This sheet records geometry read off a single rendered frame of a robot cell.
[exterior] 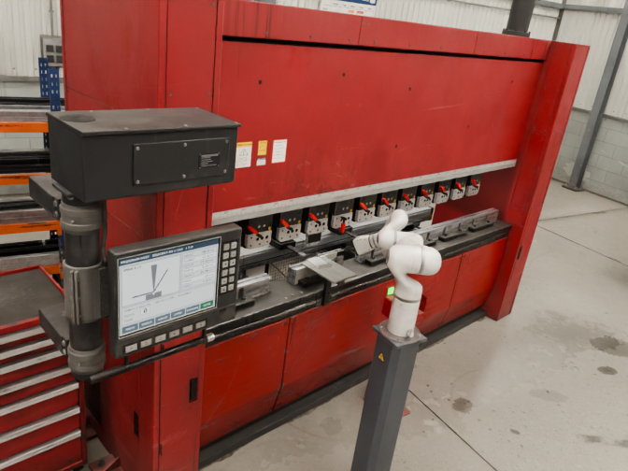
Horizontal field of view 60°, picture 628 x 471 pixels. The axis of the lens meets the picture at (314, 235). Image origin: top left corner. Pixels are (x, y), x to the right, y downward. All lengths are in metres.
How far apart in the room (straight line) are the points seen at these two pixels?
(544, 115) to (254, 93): 2.68
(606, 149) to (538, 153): 5.74
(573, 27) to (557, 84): 6.30
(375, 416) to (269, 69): 1.66
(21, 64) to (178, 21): 4.65
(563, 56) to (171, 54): 3.21
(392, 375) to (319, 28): 1.60
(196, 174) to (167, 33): 0.51
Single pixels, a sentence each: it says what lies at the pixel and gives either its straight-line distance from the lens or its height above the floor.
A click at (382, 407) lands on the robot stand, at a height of 0.64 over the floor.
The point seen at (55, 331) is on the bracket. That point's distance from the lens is 2.06.
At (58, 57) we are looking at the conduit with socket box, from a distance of 6.47.
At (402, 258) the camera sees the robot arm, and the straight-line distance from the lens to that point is 2.33.
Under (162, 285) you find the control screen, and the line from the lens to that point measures 1.77.
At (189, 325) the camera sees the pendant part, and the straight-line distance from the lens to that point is 1.91.
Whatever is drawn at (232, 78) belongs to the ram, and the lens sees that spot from 2.40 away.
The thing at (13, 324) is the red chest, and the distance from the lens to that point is 2.52.
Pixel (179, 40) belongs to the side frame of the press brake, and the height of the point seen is 2.15.
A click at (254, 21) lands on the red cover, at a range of 2.42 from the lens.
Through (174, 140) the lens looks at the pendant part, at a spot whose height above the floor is 1.91.
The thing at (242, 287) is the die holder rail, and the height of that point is 0.96.
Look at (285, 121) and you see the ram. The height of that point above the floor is 1.80.
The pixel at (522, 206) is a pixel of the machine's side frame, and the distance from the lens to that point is 4.73.
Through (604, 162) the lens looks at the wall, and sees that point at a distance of 10.34.
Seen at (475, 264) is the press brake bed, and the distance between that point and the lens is 4.48.
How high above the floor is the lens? 2.30
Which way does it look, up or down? 22 degrees down
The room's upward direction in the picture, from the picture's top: 8 degrees clockwise
